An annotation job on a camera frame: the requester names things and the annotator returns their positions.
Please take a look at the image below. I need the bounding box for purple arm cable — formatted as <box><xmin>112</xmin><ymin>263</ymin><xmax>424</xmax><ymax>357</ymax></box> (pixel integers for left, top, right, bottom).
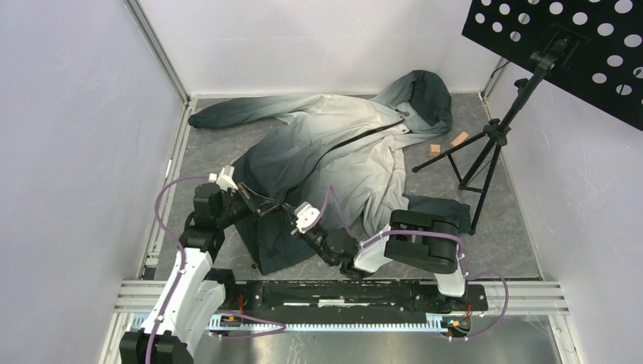
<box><xmin>144</xmin><ymin>175</ymin><xmax>287</xmax><ymax>364</ymax></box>
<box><xmin>301</xmin><ymin>186</ymin><xmax>510</xmax><ymax>343</ymax></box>

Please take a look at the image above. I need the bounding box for white cable duct strip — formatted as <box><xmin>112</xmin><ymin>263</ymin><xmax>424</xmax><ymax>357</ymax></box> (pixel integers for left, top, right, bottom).
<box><xmin>205</xmin><ymin>314</ymin><xmax>448</xmax><ymax>334</ymax></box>

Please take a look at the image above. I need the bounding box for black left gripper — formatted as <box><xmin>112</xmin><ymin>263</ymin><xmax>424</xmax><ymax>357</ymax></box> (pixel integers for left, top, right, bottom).
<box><xmin>215</xmin><ymin>182</ymin><xmax>278</xmax><ymax>228</ymax></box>

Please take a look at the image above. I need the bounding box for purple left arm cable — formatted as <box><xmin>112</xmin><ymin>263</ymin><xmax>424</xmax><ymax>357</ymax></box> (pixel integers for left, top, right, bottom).
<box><xmin>144</xmin><ymin>175</ymin><xmax>287</xmax><ymax>364</ymax></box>

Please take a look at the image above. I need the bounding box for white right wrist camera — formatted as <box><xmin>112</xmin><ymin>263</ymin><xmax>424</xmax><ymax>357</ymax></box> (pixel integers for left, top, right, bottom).
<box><xmin>291</xmin><ymin>202</ymin><xmax>321</xmax><ymax>236</ymax></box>

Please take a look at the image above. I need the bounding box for black perforated panel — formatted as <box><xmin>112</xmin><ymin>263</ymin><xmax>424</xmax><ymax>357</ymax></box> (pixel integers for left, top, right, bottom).
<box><xmin>462</xmin><ymin>0</ymin><xmax>642</xmax><ymax>130</ymax></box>

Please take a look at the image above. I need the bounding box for black tripod stand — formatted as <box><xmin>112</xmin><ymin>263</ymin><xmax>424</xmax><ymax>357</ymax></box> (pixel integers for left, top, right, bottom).
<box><xmin>412</xmin><ymin>37</ymin><xmax>577</xmax><ymax>235</ymax></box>

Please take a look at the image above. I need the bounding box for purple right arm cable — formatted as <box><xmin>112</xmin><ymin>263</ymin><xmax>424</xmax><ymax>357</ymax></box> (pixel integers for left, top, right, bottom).
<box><xmin>301</xmin><ymin>186</ymin><xmax>510</xmax><ymax>343</ymax></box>

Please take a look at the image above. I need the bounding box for aluminium frame rail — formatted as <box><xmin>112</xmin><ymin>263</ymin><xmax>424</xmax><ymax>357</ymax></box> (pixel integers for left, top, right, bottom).
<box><xmin>114</xmin><ymin>280</ymin><xmax>569</xmax><ymax>315</ymax></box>

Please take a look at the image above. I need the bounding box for grey gradient hooded jacket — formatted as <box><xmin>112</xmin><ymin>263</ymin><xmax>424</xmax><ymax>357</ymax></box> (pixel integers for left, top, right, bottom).
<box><xmin>188</xmin><ymin>69</ymin><xmax>473</xmax><ymax>276</ymax></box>

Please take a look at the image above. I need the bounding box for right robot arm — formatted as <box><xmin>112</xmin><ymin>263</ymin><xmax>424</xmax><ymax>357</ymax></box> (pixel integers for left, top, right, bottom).
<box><xmin>289</xmin><ymin>202</ymin><xmax>469</xmax><ymax>309</ymax></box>

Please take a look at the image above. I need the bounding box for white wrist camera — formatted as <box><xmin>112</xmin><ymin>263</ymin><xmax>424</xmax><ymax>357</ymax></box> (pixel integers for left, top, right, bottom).
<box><xmin>208</xmin><ymin>165</ymin><xmax>238</xmax><ymax>192</ymax></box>
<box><xmin>291</xmin><ymin>202</ymin><xmax>321</xmax><ymax>236</ymax></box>

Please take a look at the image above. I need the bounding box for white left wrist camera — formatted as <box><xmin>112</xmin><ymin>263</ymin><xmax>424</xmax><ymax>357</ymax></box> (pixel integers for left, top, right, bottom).
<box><xmin>208</xmin><ymin>165</ymin><xmax>238</xmax><ymax>192</ymax></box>

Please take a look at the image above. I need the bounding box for long wooden block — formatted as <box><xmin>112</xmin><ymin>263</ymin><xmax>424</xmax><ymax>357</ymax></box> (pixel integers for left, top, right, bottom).
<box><xmin>450</xmin><ymin>132</ymin><xmax>469</xmax><ymax>147</ymax></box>

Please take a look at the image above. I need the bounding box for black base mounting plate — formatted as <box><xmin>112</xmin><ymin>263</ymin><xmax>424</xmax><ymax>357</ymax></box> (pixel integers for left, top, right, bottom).
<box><xmin>221</xmin><ymin>280</ymin><xmax>489</xmax><ymax>325</ymax></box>

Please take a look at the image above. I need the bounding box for small wooden block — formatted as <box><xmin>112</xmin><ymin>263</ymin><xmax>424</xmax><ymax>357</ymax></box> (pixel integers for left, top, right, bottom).
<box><xmin>429</xmin><ymin>144</ymin><xmax>441</xmax><ymax>157</ymax></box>

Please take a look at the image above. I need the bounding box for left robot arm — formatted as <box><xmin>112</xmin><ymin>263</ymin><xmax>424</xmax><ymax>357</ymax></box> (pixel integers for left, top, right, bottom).
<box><xmin>119</xmin><ymin>182</ymin><xmax>280</xmax><ymax>363</ymax></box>

